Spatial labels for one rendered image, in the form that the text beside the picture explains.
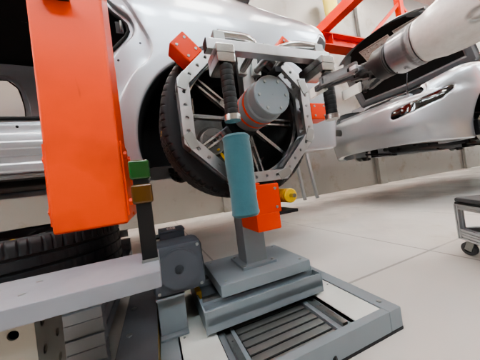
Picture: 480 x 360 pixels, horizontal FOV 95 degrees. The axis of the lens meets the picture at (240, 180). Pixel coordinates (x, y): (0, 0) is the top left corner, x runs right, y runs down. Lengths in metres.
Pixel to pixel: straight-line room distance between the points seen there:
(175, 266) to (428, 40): 0.87
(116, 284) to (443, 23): 0.72
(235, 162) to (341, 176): 6.31
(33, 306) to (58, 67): 0.53
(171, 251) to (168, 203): 3.87
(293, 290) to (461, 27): 0.87
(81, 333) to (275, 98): 0.87
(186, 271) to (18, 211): 4.39
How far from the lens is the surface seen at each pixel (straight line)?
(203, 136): 1.29
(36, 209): 4.97
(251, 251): 1.00
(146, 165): 0.49
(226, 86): 0.61
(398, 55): 0.63
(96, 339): 0.84
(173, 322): 0.97
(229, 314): 0.90
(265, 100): 0.73
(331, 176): 6.61
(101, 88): 0.71
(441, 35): 0.60
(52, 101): 0.72
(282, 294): 0.97
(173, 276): 0.84
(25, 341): 0.55
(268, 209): 0.83
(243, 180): 0.66
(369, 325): 0.96
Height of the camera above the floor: 0.58
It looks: 1 degrees up
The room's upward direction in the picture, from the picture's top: 7 degrees counter-clockwise
